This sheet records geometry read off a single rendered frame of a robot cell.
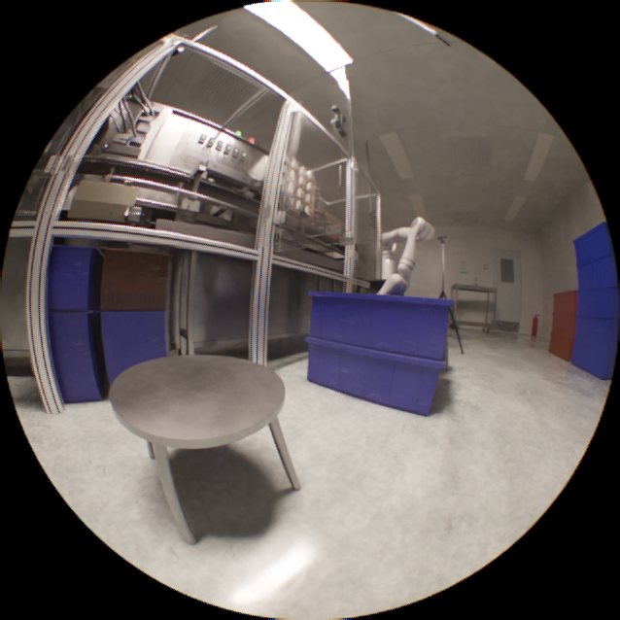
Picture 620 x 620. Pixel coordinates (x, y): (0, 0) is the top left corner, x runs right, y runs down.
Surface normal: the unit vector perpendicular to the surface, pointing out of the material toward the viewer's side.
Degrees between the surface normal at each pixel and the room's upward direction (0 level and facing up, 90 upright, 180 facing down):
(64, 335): 90
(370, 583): 0
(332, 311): 90
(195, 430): 0
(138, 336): 90
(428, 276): 90
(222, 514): 0
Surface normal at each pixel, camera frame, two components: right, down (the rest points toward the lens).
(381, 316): -0.62, 0.00
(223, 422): 0.07, -1.00
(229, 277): 0.79, 0.08
